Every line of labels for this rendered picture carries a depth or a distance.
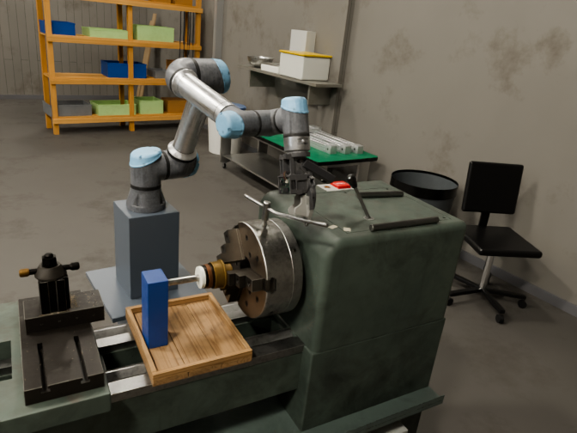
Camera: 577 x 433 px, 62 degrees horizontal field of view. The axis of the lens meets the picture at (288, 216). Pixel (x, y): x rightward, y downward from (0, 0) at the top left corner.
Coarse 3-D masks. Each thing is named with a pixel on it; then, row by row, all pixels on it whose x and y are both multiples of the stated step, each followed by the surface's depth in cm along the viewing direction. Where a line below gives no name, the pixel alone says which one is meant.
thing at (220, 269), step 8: (208, 264) 153; (216, 264) 150; (224, 264) 150; (208, 272) 147; (216, 272) 148; (224, 272) 149; (208, 280) 147; (216, 280) 148; (224, 280) 149; (208, 288) 149; (216, 288) 151; (224, 288) 152
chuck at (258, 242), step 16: (240, 224) 156; (256, 224) 152; (272, 224) 154; (256, 240) 147; (272, 240) 148; (256, 256) 148; (272, 256) 145; (288, 256) 147; (272, 272) 144; (288, 272) 146; (288, 288) 148; (240, 304) 163; (256, 304) 152; (272, 304) 148
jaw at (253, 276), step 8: (232, 272) 149; (240, 272) 149; (248, 272) 149; (256, 272) 150; (232, 280) 148; (240, 280) 146; (248, 280) 145; (256, 280) 144; (264, 280) 145; (272, 280) 145; (248, 288) 146; (256, 288) 144; (264, 288) 145; (272, 288) 145
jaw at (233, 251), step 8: (224, 232) 159; (232, 232) 157; (232, 240) 156; (240, 240) 157; (224, 248) 154; (232, 248) 155; (240, 248) 156; (216, 256) 156; (224, 256) 153; (232, 256) 154; (240, 256) 155
